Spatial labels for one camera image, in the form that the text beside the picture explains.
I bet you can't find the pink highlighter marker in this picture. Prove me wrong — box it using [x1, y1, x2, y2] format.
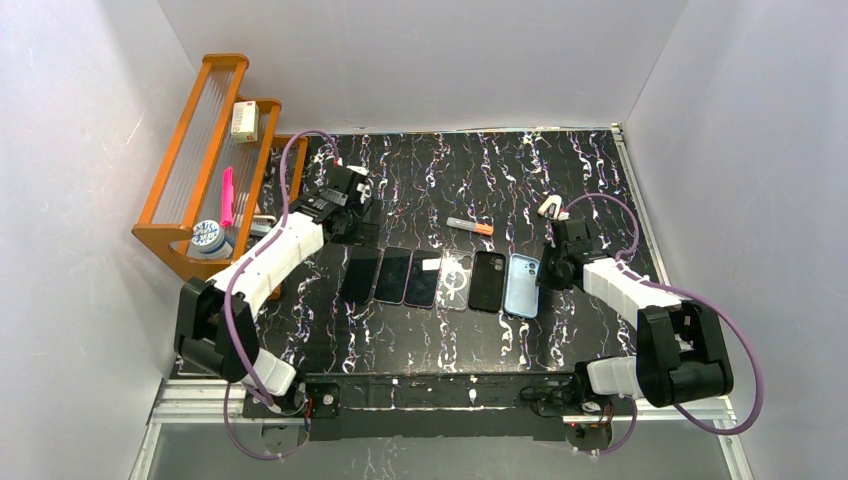
[219, 167, 235, 227]

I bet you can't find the blue and white tape roll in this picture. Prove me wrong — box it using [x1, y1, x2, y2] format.
[188, 220, 233, 260]

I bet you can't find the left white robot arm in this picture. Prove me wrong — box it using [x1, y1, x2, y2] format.
[174, 165, 379, 403]

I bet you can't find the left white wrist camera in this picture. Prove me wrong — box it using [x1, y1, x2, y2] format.
[347, 165, 373, 204]

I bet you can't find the clear magsafe phone case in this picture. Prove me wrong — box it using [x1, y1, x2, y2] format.
[435, 250, 473, 311]

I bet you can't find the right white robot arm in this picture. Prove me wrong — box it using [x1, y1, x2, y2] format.
[537, 219, 734, 407]

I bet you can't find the purple phone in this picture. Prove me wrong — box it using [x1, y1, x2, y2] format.
[403, 250, 442, 309]

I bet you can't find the white and red box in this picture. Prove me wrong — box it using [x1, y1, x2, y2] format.
[230, 101, 260, 144]

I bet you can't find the teal and white stapler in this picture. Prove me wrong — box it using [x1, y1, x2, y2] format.
[249, 214, 278, 238]

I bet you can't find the grey and orange marker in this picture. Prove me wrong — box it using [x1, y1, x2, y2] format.
[446, 217, 494, 237]

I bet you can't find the black phone case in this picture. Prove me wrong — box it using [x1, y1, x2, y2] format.
[468, 251, 506, 313]

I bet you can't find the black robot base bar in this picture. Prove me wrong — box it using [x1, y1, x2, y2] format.
[244, 373, 629, 450]

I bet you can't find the orange wooden shelf rack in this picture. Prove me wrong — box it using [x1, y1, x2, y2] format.
[132, 53, 288, 281]

